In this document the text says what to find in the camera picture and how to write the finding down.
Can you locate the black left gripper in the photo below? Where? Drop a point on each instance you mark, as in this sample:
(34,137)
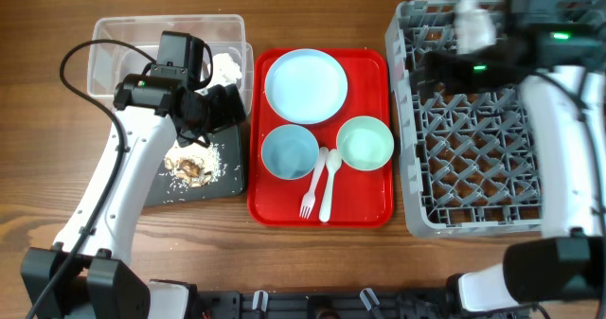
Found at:
(230,108)

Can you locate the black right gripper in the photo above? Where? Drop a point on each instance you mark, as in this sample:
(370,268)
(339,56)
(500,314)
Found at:
(438,68)

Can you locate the food scraps and rice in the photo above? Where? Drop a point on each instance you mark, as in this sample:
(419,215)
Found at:
(194,166)

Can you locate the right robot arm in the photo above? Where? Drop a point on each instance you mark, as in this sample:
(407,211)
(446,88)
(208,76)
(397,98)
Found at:
(558,69)

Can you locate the mint green bowl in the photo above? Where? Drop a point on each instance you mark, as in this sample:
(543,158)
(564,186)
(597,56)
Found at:
(365,143)

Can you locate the white plastic fork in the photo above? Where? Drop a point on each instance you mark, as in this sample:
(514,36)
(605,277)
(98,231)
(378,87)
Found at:
(308,200)

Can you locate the black plastic tray bin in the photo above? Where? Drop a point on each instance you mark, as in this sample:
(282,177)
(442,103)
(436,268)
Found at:
(166,190)

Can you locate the grey dishwasher rack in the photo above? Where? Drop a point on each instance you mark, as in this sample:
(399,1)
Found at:
(468,162)

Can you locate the white plastic spoon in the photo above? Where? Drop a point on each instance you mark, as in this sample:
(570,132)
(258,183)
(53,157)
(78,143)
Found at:
(333,164)

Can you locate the light blue bowl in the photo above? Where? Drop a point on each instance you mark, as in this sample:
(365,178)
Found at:
(289,152)

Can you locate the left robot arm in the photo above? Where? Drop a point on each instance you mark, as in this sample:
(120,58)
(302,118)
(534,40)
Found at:
(86,272)

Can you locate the white tissue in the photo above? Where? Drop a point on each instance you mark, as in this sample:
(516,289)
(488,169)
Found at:
(225,70)

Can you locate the clear plastic waste bin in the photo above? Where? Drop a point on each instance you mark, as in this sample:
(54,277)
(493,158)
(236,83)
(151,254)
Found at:
(109,64)

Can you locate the light blue plate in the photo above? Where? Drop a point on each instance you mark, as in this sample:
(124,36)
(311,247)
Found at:
(306,86)

